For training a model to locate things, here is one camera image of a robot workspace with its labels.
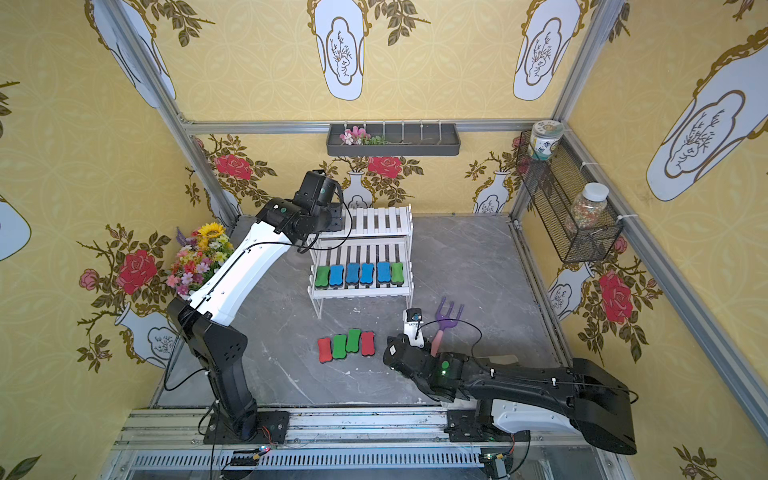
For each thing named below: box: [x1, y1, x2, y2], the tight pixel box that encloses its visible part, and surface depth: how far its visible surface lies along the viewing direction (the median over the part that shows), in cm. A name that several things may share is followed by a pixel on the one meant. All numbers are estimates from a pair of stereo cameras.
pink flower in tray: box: [339, 126, 387, 146], surface depth 89 cm
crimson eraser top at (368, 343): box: [361, 331, 375, 356], surface depth 90 cm
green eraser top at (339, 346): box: [332, 334, 347, 360], surface depth 89 cm
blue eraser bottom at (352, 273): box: [346, 263, 360, 284], surface depth 90 cm
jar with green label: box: [529, 120, 565, 161], surface depth 87 cm
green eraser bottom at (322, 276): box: [315, 266, 330, 287], surface depth 88 cm
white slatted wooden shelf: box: [306, 204, 415, 319], surface depth 88 cm
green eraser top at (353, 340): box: [346, 328, 362, 353], surface depth 89 cm
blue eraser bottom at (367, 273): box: [360, 263, 375, 285], surface depth 90 cm
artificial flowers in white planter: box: [166, 222, 234, 296], surface depth 91 cm
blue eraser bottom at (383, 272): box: [376, 262, 392, 283], surface depth 89 cm
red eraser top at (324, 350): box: [318, 337, 333, 364], surface depth 87 cm
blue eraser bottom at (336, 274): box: [329, 264, 345, 286], surface depth 90 cm
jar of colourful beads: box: [570, 182, 610, 230], surface depth 67 cm
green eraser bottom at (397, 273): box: [390, 262, 405, 285], surface depth 88 cm
